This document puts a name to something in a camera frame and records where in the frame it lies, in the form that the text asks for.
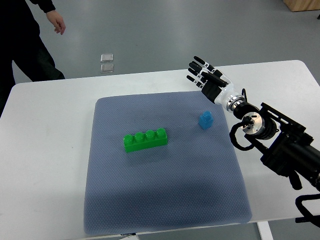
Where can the person's bare hand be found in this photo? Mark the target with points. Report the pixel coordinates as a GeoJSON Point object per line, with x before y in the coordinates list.
{"type": "Point", "coordinates": [57, 21]}

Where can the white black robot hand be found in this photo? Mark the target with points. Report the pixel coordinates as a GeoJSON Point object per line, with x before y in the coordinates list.
{"type": "Point", "coordinates": [212, 82]}

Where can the small blue block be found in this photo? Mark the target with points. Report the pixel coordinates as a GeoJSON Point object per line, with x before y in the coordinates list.
{"type": "Point", "coordinates": [205, 120]}

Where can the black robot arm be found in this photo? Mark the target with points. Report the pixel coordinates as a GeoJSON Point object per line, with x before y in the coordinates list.
{"type": "Point", "coordinates": [285, 146]}

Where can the long green block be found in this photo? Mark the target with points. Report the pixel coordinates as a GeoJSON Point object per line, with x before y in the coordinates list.
{"type": "Point", "coordinates": [145, 140]}

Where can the person in black clothes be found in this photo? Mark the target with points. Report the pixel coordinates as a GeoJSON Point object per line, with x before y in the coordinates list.
{"type": "Point", "coordinates": [20, 43]}

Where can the upper metal floor plate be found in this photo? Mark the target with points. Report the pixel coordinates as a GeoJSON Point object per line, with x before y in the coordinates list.
{"type": "Point", "coordinates": [106, 57]}

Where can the blue-grey textured mat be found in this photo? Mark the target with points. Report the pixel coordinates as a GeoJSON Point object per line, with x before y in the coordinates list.
{"type": "Point", "coordinates": [193, 181]}

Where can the wooden box corner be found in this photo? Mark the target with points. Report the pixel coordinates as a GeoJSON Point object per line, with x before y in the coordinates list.
{"type": "Point", "coordinates": [302, 5]}

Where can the white table leg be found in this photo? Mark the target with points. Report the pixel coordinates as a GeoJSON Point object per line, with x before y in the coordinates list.
{"type": "Point", "coordinates": [264, 230]}

